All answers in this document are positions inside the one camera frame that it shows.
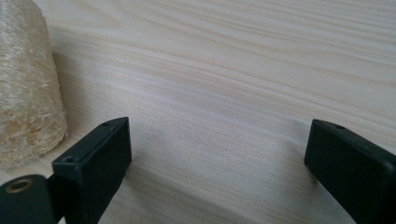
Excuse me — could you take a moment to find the beige loofah sponge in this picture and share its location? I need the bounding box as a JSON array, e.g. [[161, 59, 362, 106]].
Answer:
[[0, 0, 69, 171]]

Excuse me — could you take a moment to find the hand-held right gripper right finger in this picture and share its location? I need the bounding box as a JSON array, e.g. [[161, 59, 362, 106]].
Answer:
[[304, 119, 396, 224]]

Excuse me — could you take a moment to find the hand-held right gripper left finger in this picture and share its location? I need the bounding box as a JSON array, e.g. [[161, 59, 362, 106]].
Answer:
[[47, 116, 133, 224]]

